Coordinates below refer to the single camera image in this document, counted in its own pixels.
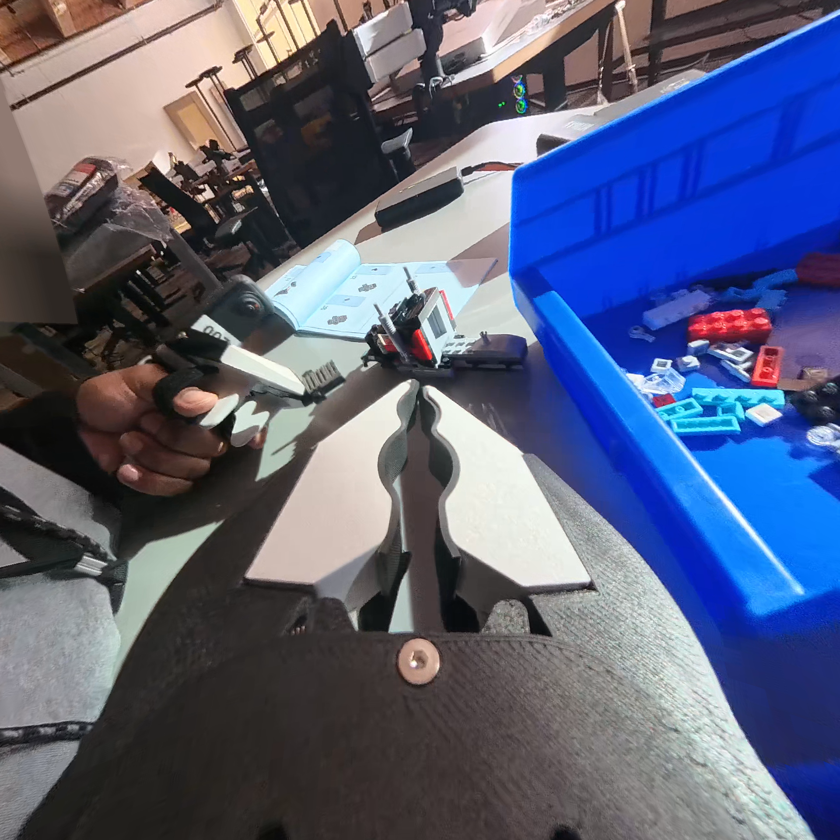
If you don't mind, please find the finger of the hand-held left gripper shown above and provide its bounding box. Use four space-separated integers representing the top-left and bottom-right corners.
197 343 309 429
230 392 309 448

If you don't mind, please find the black bag strap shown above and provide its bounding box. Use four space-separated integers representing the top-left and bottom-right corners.
0 551 129 592

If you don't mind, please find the dark red brick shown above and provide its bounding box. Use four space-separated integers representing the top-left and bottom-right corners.
796 252 840 290

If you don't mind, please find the black tan-studded brick plate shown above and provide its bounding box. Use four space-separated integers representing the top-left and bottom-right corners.
791 376 840 424

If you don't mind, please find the wooden work table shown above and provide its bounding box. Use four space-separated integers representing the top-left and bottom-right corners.
367 0 621 116

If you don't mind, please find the person's left forearm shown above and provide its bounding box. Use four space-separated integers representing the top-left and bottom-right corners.
0 390 122 509

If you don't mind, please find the grey table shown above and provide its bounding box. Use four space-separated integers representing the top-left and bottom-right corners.
59 217 224 329

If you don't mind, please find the clear square brick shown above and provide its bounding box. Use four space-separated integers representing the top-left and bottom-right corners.
640 367 687 399

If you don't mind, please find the teal brick plate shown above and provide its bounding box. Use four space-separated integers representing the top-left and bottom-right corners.
669 415 742 437
692 387 786 410

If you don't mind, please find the white storage box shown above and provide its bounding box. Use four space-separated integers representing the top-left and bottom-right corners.
351 3 421 50
364 29 427 83

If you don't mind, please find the black bag in plastic wrap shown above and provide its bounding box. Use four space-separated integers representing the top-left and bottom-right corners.
45 156 173 237

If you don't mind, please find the long white brick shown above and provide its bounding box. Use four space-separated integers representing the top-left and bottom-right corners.
642 289 714 331

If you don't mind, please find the medium blue brick piece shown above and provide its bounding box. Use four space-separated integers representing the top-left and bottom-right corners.
722 269 799 311

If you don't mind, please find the black shelving unit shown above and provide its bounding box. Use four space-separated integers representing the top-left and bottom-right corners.
223 20 403 247

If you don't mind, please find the black office chair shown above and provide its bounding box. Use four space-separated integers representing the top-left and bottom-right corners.
138 161 263 263

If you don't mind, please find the grey grille brick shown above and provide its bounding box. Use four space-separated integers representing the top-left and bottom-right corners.
303 360 345 395

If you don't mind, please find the small red hollow brick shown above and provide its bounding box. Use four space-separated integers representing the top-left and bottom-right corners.
751 346 786 388

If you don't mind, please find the black rectangular device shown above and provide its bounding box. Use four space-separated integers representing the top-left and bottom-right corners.
374 166 467 229

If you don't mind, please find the light blue instruction booklet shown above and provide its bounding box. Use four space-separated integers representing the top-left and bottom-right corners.
266 239 500 342

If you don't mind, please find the blue plastic bin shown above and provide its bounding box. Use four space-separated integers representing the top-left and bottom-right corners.
508 13 840 840

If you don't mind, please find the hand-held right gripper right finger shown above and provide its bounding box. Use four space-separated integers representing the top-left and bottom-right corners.
420 386 593 631

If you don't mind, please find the toy brick truck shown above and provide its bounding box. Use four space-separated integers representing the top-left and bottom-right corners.
361 266 529 378

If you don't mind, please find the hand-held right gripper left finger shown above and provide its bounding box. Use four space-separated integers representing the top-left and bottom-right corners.
244 379 421 631

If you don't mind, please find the person's left hand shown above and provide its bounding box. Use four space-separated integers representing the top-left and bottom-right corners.
75 363 270 497

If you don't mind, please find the red two-by-four brick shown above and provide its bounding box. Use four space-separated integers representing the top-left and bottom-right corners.
687 308 774 345

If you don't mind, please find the black patterned cord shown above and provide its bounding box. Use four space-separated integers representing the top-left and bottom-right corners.
0 505 112 746

